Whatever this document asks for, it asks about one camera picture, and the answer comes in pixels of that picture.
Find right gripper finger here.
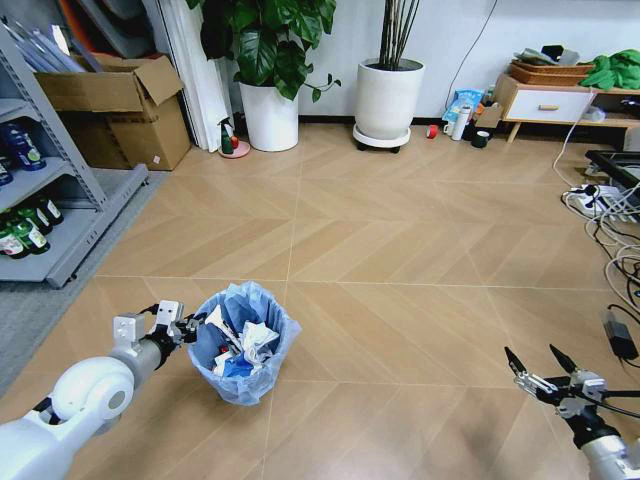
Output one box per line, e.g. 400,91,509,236
503,345,560,404
548,343,586,389

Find trash bin with blue bag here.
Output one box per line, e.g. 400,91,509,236
187,280,303,407

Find white paper wrapper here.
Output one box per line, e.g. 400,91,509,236
203,304,237,347

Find black power adapter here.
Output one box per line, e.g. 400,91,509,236
601,307,640,361

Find crumpled white paper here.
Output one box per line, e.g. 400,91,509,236
238,321,281,374

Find grey metal shelf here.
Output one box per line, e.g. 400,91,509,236
0,14,150,290

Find grey rug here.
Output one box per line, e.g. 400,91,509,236
0,166,172,397

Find white power strip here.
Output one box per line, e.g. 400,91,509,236
561,182,640,220

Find green glass bottle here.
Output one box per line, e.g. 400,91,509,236
38,195,65,227
17,206,54,237
11,219,52,257
0,224,30,260

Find pink round dish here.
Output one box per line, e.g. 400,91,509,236
217,139,252,160

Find green spray bottle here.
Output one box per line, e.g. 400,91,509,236
218,116,237,156

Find closed cardboard box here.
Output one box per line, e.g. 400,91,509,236
64,93,193,173

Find tall white plant pot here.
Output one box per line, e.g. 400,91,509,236
238,80,301,153

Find blue plastic bottle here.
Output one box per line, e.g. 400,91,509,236
1,122,48,173

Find white drink bottle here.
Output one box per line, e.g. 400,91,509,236
450,104,473,143

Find small cardboard box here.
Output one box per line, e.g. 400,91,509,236
473,101,506,131

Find white leaning boards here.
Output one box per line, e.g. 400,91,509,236
158,0,237,154

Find open cardboard box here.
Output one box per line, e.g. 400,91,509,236
34,54,186,114

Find wooden cabinet white drawer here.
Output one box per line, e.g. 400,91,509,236
491,73,640,145

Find white wheeled pot stand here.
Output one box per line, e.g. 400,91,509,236
351,123,413,155

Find blue printed package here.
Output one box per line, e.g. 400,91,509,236
441,87,487,123

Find brown wicker baskets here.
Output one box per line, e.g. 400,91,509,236
508,58,597,88

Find leafy green plant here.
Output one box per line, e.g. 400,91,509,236
185,0,343,104

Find wide grey-white plant pot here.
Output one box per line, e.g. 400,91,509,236
355,57,427,143

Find green cloth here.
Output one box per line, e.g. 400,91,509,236
578,48,640,92

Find grey cloth in basket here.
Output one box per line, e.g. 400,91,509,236
513,46,562,67

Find grey leaning boards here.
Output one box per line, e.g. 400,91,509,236
73,0,157,60

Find clear plastic folders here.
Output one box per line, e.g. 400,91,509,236
0,14,102,75

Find dark bamboo stems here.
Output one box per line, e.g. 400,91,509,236
377,0,422,72

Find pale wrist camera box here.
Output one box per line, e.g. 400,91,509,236
153,300,183,329
569,368,610,402

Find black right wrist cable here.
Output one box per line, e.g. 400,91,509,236
574,387,640,417

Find tangled floor cables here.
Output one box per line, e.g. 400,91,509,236
583,185,640,307

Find black metal frame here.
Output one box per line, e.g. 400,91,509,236
583,149,640,185

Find white power cable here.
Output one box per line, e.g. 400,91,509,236
551,88,600,190

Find black wall cable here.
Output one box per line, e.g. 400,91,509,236
444,0,500,122

